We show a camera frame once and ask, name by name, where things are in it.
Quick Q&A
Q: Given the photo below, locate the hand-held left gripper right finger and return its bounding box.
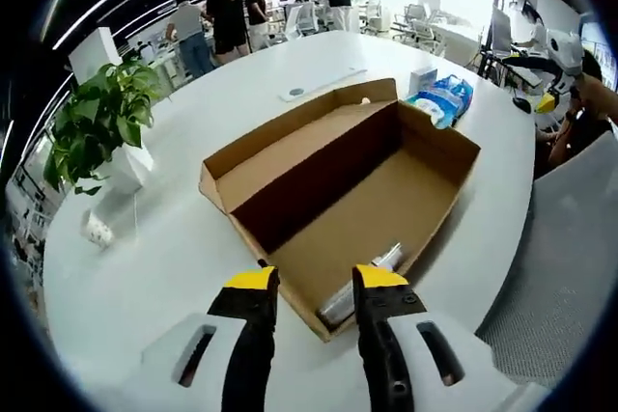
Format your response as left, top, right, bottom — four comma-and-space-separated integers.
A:
351, 264, 551, 412

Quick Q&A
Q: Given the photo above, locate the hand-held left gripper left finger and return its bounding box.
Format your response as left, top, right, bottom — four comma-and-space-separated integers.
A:
84, 264, 281, 412

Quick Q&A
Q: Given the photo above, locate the silver L'Oreal pouch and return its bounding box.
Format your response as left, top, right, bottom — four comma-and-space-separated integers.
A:
316, 240, 406, 331

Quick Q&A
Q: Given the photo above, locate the blue tissue soft pack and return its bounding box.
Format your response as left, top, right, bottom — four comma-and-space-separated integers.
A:
427, 73, 476, 119

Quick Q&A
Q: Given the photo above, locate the brown cardboard shoe box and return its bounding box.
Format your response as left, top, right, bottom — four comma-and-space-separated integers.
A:
199, 77, 483, 343

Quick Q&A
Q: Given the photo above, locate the small white carton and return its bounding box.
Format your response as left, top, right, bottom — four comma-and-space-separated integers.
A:
408, 66, 439, 96

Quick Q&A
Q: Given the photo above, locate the person's right hand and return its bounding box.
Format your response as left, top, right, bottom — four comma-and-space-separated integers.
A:
571, 76, 618, 120

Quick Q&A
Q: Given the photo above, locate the computer monitor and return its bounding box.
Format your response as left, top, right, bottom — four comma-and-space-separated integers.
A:
578, 11, 618, 93

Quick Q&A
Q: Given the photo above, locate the grey mesh office chair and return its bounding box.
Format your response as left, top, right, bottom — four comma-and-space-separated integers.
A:
475, 129, 618, 389

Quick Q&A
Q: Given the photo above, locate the white paper cup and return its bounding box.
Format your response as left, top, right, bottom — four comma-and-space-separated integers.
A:
79, 208, 116, 250

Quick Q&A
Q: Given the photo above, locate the white power strip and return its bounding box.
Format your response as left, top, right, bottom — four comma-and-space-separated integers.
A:
278, 68, 369, 103

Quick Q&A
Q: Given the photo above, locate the white office chair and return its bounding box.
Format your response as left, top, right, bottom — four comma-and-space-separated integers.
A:
285, 1, 320, 40

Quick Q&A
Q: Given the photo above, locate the potted green plant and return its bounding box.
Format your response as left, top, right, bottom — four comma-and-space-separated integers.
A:
42, 58, 163, 196

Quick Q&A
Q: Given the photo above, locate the white square pillar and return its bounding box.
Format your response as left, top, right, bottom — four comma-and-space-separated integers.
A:
67, 26, 123, 70

